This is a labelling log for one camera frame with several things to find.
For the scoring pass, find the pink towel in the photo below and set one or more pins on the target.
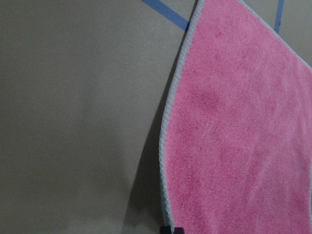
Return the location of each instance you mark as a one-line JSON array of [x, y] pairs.
[[235, 146]]

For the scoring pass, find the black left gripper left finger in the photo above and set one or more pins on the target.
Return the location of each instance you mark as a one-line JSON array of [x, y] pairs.
[[164, 230]]

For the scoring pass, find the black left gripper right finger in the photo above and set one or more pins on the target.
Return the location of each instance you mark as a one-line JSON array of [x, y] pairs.
[[179, 230]]

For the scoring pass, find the brown paper table cover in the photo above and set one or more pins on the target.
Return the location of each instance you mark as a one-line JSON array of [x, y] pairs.
[[83, 86]]

